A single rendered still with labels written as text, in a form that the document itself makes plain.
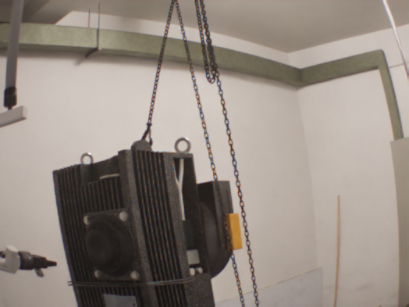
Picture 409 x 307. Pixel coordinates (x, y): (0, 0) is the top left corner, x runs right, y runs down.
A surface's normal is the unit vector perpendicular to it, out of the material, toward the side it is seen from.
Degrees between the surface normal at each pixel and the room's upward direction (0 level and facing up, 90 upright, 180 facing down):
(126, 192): 90
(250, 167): 90
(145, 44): 90
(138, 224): 90
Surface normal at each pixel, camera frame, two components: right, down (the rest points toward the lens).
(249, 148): 0.74, -0.18
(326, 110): -0.65, 0.00
